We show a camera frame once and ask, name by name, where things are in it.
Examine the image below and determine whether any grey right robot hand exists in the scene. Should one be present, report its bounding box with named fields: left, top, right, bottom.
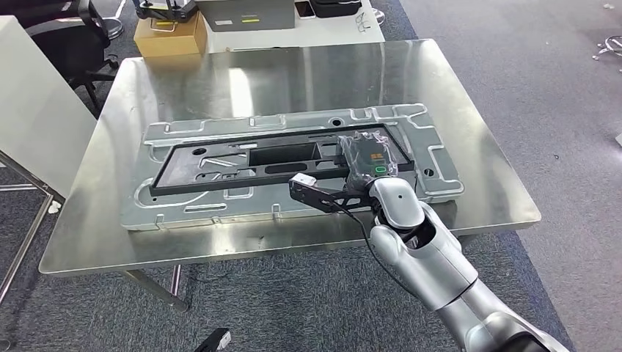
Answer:
left=337, top=130, right=400, bottom=192

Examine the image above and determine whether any black plastic plate bracket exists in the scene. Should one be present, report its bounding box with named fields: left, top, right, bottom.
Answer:
left=148, top=123, right=415, bottom=198

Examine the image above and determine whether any steel workbench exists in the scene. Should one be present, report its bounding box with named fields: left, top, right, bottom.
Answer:
left=38, top=38, right=542, bottom=312

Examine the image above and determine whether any white table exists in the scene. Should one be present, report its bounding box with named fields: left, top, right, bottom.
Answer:
left=204, top=0, right=387, bottom=54

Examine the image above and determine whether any black bag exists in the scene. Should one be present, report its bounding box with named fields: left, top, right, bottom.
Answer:
left=309, top=0, right=364, bottom=19

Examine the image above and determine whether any black smartphone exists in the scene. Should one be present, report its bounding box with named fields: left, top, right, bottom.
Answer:
left=293, top=0, right=318, bottom=21

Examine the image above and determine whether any grey equipment case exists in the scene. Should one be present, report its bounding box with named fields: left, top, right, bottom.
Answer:
left=194, top=0, right=297, bottom=33

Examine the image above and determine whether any stamped grey metal panel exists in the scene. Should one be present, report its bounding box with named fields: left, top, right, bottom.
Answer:
left=120, top=103, right=465, bottom=232

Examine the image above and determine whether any cardboard box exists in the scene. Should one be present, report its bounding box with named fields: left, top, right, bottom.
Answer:
left=133, top=10, right=209, bottom=58

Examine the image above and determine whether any black handheld device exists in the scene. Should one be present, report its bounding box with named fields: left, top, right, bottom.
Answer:
left=132, top=0, right=200, bottom=23

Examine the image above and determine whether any black office chair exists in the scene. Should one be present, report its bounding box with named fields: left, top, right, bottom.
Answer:
left=24, top=0, right=121, bottom=115

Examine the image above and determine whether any white cabinet panel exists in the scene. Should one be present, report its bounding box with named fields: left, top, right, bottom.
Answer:
left=0, top=15, right=98, bottom=200

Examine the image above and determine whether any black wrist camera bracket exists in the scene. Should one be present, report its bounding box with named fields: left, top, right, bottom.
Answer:
left=288, top=178, right=378, bottom=215

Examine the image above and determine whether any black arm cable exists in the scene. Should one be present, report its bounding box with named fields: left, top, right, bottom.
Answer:
left=335, top=201, right=421, bottom=298

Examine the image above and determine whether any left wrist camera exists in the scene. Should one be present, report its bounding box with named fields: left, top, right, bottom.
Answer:
left=194, top=328, right=232, bottom=352

